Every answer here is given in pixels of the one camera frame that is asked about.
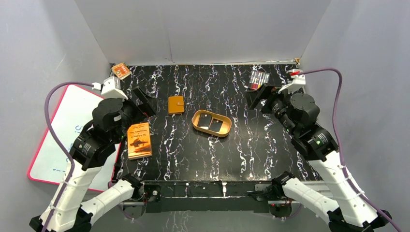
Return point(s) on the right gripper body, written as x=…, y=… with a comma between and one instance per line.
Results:
x=277, y=104

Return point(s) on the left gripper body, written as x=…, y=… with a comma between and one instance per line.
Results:
x=142, y=100

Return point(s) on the orange leather card holder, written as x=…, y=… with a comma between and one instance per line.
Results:
x=175, y=105

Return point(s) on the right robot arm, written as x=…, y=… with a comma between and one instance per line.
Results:
x=346, y=211

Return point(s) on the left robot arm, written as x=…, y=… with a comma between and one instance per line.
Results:
x=111, y=120

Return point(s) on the black credit card right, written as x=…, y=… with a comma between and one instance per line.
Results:
x=215, y=125

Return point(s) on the black credit card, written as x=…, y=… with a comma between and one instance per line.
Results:
x=215, y=125
x=204, y=120

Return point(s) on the black credit card left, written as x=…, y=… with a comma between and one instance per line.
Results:
x=204, y=120

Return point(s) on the pack of coloured markers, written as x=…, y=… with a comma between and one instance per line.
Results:
x=257, y=78

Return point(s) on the orange paperback book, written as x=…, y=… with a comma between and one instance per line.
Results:
x=138, y=141

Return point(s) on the pink framed whiteboard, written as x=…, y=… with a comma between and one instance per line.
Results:
x=72, y=113

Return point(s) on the tan oval tray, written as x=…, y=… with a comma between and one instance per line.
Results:
x=225, y=129

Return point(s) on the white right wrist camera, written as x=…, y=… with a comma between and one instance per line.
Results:
x=298, y=80

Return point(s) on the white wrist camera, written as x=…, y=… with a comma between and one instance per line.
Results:
x=110, y=88
x=298, y=80

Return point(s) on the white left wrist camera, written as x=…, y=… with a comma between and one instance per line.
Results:
x=110, y=88

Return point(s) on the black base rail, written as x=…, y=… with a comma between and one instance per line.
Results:
x=202, y=196

